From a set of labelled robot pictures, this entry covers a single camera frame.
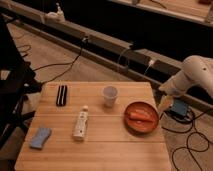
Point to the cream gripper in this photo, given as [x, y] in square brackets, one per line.
[165, 102]

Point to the orange pepper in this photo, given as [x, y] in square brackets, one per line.
[138, 116]

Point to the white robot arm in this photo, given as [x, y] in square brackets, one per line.
[195, 71]

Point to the blue box on floor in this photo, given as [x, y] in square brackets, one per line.
[179, 107]

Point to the orange round bowl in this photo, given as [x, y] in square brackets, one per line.
[138, 125]

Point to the white plastic bottle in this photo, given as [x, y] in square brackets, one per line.
[81, 125]

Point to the black striped case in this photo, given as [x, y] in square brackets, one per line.
[61, 96]

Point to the blue sponge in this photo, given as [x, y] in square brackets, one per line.
[40, 138]

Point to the grey metal rail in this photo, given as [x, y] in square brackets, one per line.
[155, 40]

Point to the white object on rail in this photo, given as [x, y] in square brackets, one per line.
[58, 15]

